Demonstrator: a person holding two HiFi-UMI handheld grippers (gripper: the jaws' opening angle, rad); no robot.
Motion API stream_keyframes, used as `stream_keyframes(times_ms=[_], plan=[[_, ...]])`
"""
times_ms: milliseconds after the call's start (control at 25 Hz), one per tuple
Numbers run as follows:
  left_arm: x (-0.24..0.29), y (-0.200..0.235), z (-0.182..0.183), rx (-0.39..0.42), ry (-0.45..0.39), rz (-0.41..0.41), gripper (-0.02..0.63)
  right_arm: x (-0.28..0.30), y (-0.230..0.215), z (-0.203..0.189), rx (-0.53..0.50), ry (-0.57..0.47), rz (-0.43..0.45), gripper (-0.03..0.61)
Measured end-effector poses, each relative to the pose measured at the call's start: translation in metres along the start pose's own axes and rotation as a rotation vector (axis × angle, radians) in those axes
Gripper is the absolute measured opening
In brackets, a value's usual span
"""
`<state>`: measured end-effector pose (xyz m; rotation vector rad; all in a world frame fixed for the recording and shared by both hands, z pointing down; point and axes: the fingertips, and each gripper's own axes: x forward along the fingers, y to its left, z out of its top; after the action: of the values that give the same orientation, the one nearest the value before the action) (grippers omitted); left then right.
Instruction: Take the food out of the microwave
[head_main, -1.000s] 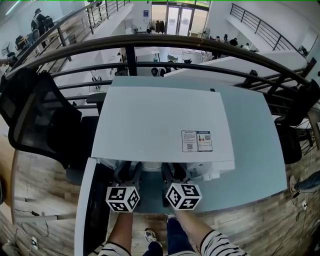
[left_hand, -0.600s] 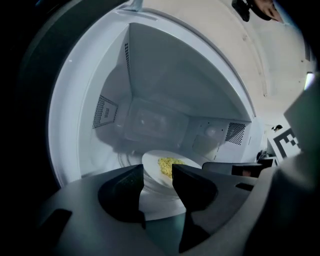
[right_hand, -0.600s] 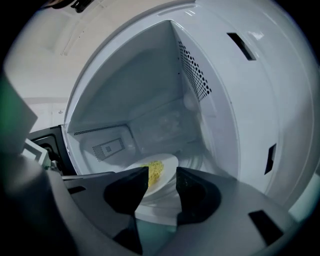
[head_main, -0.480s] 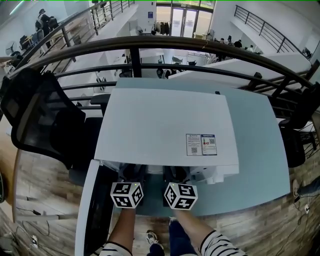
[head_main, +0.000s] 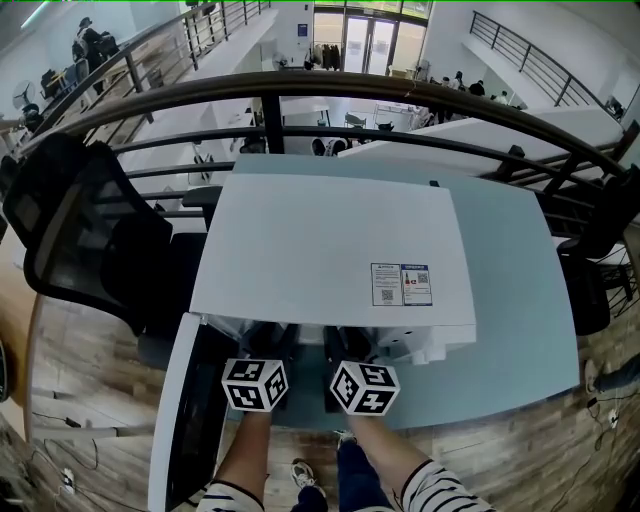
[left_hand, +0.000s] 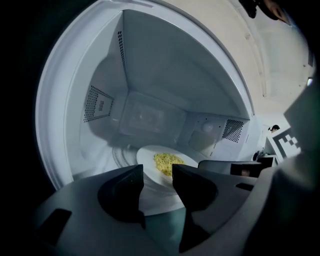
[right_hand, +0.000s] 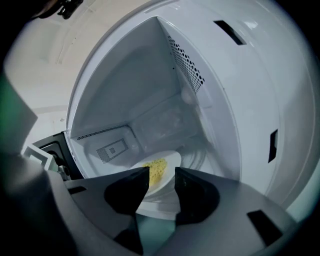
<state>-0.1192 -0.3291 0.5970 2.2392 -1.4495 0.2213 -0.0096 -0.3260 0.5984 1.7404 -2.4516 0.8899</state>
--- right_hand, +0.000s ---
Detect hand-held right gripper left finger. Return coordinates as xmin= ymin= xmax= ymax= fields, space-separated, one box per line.
xmin=104 ymin=166 xmax=151 ymax=255

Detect yellow noodles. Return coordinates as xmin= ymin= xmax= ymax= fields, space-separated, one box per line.
xmin=142 ymin=157 xmax=169 ymax=187

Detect white microwave oven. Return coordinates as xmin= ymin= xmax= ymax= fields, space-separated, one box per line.
xmin=22 ymin=0 xmax=320 ymax=221

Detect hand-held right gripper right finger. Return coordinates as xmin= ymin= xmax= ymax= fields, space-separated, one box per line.
xmin=174 ymin=166 xmax=221 ymax=226

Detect black head camera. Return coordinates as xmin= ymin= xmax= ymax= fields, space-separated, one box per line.
xmin=57 ymin=0 xmax=84 ymax=20

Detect white plate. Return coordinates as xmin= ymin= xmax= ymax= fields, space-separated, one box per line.
xmin=129 ymin=149 xmax=182 ymax=198

